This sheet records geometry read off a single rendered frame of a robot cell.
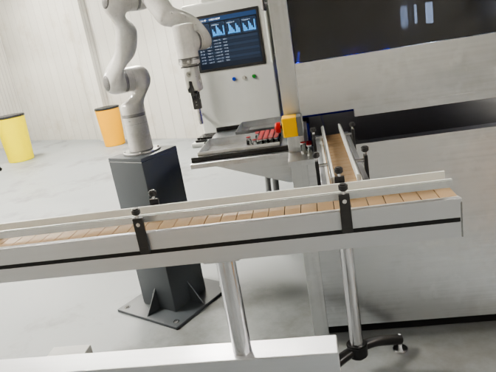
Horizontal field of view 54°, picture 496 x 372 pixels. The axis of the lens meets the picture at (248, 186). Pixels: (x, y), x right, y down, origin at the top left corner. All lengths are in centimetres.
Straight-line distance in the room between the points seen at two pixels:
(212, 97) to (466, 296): 173
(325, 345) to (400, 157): 88
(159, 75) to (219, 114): 476
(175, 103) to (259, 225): 651
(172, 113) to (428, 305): 599
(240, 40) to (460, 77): 136
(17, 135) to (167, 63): 270
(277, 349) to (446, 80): 113
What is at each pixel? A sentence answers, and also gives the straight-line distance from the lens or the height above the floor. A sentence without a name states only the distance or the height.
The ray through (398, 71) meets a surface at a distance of 190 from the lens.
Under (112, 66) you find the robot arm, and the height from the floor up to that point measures 130.
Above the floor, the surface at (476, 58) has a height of 113.
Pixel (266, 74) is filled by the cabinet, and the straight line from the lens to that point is 287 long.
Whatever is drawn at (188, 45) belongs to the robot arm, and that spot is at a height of 134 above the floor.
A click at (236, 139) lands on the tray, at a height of 89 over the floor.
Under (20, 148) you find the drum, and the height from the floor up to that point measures 21.
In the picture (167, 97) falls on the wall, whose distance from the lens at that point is 765.
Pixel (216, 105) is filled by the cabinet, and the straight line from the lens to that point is 297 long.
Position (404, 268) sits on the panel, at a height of 34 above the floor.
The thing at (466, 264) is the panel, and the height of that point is 33.
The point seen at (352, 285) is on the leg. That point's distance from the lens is 189.
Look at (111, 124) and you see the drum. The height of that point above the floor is 35.
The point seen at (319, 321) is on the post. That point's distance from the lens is 222.
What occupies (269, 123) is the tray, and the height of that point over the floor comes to 89.
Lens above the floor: 134
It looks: 17 degrees down
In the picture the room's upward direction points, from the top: 9 degrees counter-clockwise
